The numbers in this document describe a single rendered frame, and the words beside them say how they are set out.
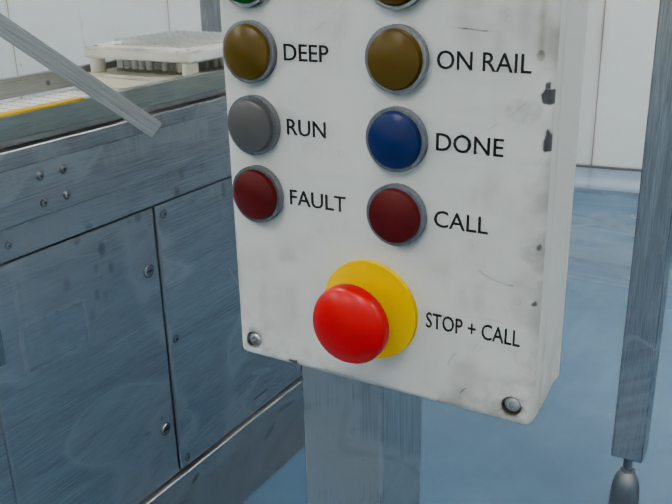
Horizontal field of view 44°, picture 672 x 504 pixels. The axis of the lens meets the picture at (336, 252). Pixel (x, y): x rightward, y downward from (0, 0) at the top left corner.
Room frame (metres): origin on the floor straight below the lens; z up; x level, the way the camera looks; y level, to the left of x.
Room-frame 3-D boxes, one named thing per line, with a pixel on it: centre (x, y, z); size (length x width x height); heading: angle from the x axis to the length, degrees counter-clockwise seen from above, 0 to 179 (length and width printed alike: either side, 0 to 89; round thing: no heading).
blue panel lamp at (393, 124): (0.37, -0.03, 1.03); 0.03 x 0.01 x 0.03; 59
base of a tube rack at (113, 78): (1.55, 0.27, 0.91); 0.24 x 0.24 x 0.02; 59
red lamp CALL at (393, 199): (0.37, -0.03, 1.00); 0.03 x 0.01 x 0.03; 59
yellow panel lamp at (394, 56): (0.37, -0.03, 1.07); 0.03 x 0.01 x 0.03; 59
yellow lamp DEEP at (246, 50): (0.41, 0.04, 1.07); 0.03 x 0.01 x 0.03; 59
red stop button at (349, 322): (0.38, -0.01, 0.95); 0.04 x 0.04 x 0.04; 59
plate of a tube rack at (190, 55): (1.55, 0.27, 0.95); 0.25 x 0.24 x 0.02; 59
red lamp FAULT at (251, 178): (0.41, 0.04, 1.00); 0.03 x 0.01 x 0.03; 59
